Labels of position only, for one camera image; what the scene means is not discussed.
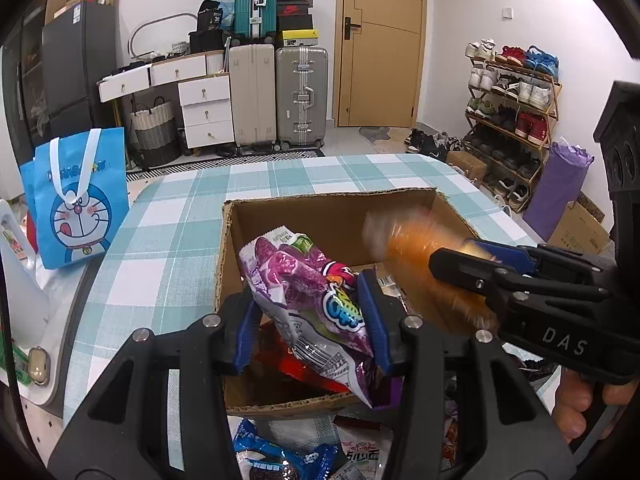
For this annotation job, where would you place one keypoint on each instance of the small black box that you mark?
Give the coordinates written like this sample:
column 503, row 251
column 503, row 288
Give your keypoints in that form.
column 209, row 15

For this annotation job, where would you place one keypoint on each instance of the purple white gummy packet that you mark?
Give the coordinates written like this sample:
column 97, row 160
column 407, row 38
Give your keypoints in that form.
column 310, row 300

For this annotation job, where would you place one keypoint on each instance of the light blue plastic bag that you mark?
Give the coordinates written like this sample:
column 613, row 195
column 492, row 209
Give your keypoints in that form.
column 228, row 12

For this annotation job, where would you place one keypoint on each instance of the plain black shoebox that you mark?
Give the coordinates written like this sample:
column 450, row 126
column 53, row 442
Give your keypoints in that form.
column 295, row 22

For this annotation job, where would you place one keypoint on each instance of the oval metal hoop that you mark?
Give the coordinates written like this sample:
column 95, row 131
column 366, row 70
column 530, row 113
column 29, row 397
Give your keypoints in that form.
column 145, row 25

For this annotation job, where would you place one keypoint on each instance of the shoe rack with shoes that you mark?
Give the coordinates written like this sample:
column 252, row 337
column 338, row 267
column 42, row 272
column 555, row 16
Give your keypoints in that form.
column 530, row 95

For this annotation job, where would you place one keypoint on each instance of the wooden door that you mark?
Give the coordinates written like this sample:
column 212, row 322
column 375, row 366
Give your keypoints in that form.
column 385, row 70

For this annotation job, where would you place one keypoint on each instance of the pile of dark shoes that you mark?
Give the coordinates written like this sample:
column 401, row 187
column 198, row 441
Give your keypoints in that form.
column 430, row 142

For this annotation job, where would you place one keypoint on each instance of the blue snack packet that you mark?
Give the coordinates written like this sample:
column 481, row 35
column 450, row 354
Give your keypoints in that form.
column 270, row 455

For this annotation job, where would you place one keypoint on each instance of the orange cake packet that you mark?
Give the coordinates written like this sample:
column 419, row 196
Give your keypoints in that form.
column 410, row 245

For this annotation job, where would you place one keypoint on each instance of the white drawer desk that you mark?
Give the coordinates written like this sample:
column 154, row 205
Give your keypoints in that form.
column 205, row 110

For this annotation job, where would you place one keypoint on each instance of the yellow black shoebox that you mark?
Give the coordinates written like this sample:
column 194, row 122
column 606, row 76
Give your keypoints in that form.
column 300, row 38

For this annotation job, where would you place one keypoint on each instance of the red black noodle packet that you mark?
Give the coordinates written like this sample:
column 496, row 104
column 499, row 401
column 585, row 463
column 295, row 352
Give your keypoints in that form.
column 300, row 367

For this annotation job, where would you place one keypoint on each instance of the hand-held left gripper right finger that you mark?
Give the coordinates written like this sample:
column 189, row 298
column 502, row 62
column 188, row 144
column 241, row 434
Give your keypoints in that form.
column 375, row 320

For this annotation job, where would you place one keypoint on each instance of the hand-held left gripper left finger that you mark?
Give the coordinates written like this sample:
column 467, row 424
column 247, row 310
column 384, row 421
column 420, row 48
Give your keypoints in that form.
column 246, row 340

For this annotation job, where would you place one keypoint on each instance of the woven laundry basket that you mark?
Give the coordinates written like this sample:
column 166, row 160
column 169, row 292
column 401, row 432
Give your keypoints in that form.
column 155, row 132

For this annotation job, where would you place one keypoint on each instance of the tall dark glass cabinet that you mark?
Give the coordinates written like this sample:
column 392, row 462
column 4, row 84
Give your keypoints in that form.
column 22, row 75

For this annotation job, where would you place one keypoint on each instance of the dark grey fridge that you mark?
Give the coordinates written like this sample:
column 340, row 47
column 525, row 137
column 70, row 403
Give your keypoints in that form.
column 80, row 65

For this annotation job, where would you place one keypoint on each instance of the silver suitcase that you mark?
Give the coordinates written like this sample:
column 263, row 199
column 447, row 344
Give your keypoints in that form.
column 302, row 95

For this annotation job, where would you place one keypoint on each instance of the teal suitcase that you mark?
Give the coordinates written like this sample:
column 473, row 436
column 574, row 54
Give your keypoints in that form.
column 245, row 0

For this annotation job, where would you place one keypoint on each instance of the small brown cardboard box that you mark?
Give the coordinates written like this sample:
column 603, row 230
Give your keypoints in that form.
column 467, row 166

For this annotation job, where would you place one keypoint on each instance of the purple bag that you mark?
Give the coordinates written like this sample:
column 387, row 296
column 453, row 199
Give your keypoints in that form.
column 557, row 190

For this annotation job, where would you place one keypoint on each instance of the wide black box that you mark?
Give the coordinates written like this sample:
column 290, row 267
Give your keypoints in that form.
column 210, row 41

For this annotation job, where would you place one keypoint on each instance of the grey doormat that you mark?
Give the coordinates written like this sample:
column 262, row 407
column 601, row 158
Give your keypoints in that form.
column 385, row 133

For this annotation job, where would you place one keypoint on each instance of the blue cartoon tote bag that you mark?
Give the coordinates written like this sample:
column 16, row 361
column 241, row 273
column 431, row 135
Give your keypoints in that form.
column 75, row 200

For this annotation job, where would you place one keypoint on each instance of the beige suitcase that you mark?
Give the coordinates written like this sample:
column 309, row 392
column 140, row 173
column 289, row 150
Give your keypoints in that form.
column 252, row 95

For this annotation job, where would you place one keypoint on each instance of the person's right hand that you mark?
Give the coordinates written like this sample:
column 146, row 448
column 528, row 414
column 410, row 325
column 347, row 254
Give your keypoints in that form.
column 572, row 405

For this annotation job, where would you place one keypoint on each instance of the black white striped rug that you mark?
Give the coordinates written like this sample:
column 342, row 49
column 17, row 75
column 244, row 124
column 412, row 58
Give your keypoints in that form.
column 200, row 162

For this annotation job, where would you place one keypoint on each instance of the white packet dark print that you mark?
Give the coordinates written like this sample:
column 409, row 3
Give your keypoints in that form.
column 362, row 452

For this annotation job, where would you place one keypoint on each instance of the wooden shoe rack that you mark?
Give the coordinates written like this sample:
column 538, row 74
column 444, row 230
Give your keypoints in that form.
column 556, row 105

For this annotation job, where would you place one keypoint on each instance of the white light switch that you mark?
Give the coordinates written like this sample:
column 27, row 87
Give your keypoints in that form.
column 508, row 12

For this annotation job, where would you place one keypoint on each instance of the large flat cardboard box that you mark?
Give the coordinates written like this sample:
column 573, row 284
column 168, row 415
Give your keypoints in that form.
column 580, row 232

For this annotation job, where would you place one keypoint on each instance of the black shoebox red logo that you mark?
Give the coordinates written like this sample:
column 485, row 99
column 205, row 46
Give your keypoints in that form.
column 295, row 9

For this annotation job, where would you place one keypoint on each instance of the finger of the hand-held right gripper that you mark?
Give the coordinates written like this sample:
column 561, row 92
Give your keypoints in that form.
column 460, row 267
column 505, row 255

